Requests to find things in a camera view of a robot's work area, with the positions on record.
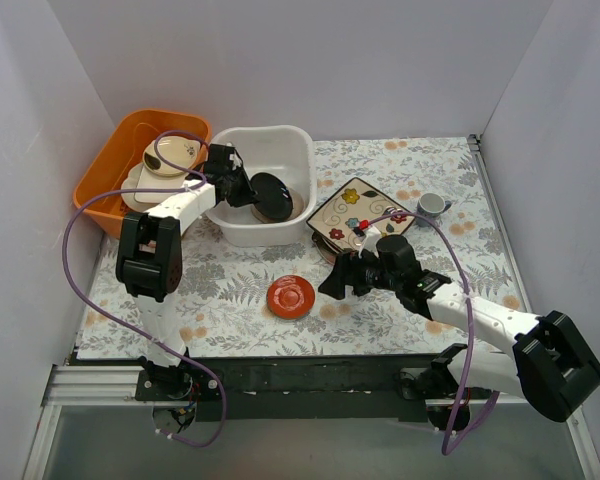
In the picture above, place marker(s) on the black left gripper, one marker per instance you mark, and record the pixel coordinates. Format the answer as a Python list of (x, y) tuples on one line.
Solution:
[(243, 190)]

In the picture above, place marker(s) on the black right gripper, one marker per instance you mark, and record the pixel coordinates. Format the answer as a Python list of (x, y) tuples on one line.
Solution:
[(351, 275)]

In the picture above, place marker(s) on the black round plate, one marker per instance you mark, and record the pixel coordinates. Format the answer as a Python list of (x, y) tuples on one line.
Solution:
[(274, 201)]

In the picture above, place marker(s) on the square floral ceramic plate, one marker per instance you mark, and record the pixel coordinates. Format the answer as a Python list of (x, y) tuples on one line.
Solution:
[(337, 218)]

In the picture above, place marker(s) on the red round saucer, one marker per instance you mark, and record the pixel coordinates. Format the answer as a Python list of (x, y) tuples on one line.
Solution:
[(290, 297)]

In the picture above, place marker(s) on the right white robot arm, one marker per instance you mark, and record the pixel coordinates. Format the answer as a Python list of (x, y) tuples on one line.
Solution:
[(542, 359)]

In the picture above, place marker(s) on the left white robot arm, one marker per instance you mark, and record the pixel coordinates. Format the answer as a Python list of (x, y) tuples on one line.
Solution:
[(150, 258)]

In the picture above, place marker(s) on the white plastic bin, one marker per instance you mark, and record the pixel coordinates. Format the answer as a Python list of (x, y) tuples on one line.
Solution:
[(286, 152)]

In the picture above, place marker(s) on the orange plastic bin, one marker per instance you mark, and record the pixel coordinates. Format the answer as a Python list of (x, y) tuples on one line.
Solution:
[(123, 151)]

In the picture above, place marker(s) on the pink bottom plate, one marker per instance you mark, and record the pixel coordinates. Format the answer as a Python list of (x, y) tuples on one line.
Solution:
[(327, 251)]

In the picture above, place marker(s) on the beige round plate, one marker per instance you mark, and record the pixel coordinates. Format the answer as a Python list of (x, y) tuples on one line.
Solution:
[(169, 155)]

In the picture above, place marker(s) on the white square plate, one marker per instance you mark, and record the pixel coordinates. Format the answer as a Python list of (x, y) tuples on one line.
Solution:
[(154, 189)]

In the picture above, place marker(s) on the white scalloped plate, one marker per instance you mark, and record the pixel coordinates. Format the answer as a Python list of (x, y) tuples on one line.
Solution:
[(130, 184)]

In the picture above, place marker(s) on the grey mug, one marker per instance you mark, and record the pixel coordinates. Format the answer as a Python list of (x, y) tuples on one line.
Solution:
[(431, 206)]

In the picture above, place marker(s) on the floral tablecloth mat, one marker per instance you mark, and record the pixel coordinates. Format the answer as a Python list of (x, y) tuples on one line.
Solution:
[(221, 308)]

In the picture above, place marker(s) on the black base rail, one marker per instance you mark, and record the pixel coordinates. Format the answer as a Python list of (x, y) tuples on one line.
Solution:
[(312, 387)]

